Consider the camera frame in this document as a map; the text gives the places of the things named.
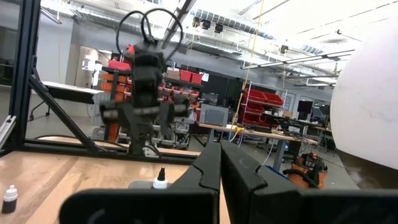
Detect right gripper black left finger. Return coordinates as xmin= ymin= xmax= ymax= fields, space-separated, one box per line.
xmin=58 ymin=141 xmax=222 ymax=224

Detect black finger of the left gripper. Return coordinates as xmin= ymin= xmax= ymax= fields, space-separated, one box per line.
xmin=159 ymin=101 xmax=191 ymax=142
xmin=99 ymin=102 xmax=142 ymax=152

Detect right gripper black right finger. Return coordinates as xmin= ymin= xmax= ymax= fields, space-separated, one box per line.
xmin=220 ymin=139 xmax=398 ymax=224

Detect black-capped Chefmaster bottle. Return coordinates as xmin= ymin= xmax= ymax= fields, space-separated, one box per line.
xmin=152 ymin=167 xmax=169 ymax=190

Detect orange shop vacuum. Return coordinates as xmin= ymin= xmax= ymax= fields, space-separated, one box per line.
xmin=282 ymin=151 xmax=330 ymax=190

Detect brown cardboard box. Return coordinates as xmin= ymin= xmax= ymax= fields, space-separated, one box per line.
xmin=166 ymin=68 xmax=182 ymax=81

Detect grey equipment box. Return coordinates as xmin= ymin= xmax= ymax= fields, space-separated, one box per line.
xmin=198 ymin=103 xmax=230 ymax=128

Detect white folding table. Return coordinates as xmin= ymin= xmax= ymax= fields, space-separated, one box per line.
xmin=28 ymin=80 xmax=106 ymax=121

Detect small dark brown dropper bottle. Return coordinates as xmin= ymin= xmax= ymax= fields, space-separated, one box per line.
xmin=1 ymin=184 xmax=19 ymax=215

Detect strip light fixture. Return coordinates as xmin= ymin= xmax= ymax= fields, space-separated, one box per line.
xmin=239 ymin=49 xmax=356 ymax=70

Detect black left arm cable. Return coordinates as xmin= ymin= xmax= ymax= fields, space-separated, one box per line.
xmin=115 ymin=7 xmax=185 ymax=63

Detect wire shelf with red bins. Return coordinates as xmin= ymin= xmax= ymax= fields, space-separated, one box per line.
xmin=238 ymin=81 xmax=289 ymax=131

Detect yellow hanging cable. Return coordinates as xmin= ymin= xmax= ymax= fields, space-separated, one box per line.
xmin=228 ymin=0 xmax=265 ymax=141

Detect silver aluminium bracket strip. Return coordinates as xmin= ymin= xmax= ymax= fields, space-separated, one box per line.
xmin=0 ymin=114 xmax=17 ymax=149

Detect black aluminium table frame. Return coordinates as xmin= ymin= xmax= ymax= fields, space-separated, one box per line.
xmin=0 ymin=0 xmax=203 ymax=166

